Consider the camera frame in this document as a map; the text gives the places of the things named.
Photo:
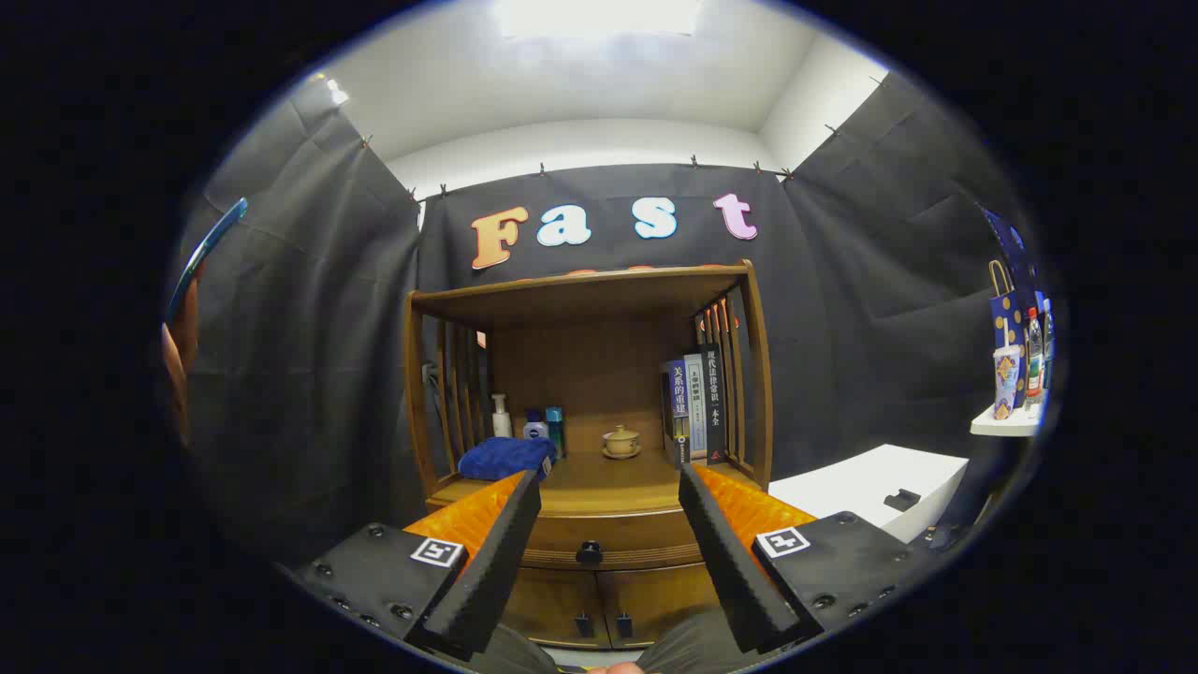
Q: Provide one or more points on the white shelf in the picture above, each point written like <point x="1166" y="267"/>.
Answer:
<point x="1006" y="423"/>

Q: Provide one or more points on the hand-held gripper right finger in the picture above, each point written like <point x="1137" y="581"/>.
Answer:
<point x="730" y="562"/>

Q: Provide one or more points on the small black block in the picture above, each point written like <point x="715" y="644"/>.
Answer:
<point x="901" y="499"/>

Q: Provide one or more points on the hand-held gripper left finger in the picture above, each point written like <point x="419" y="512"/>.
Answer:
<point x="491" y="571"/>

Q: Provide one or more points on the ceiling light panel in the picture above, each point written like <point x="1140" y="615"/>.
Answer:
<point x="599" y="14"/>

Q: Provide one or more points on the white bottle with blue cap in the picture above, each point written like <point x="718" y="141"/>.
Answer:
<point x="535" y="430"/>

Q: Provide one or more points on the wooden cabinet door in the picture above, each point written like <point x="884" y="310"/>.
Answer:
<point x="552" y="604"/>
<point x="655" y="599"/>

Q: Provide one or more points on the white box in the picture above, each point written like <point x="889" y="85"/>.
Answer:
<point x="861" y="477"/>

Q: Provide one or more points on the wooden countertop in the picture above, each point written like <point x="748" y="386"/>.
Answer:
<point x="608" y="482"/>

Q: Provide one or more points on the black-spined book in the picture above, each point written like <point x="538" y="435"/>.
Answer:
<point x="714" y="393"/>

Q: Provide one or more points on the clear bottle with red label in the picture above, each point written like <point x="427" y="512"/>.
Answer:
<point x="1034" y="365"/>

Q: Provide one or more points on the pale-spined book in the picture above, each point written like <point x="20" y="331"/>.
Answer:
<point x="695" y="393"/>

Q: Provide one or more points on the beige saucer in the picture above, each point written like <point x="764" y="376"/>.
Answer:
<point x="621" y="455"/>

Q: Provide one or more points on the wooden drawer with black knob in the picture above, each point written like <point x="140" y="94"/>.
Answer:
<point x="618" y="534"/>

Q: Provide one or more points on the white pump bottle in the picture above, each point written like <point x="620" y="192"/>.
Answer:
<point x="502" y="424"/>

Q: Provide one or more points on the beige lidded teacup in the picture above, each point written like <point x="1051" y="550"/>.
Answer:
<point x="621" y="438"/>

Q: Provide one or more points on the blue dotted gift bag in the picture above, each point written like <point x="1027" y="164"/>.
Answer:
<point x="1009" y="323"/>

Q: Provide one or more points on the wooden cabinet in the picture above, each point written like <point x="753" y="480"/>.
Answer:
<point x="599" y="374"/>

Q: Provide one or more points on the blue-spined book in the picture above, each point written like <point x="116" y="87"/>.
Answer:
<point x="678" y="402"/>

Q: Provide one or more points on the blue folded towel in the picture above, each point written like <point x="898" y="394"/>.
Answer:
<point x="501" y="459"/>

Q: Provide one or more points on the teal bottle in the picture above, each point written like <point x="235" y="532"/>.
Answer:
<point x="555" y="426"/>

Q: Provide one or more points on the clear plastic bottle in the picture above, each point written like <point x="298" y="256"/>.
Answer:
<point x="1048" y="346"/>

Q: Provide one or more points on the patterned paper cup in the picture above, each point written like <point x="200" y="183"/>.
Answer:
<point x="1008" y="379"/>

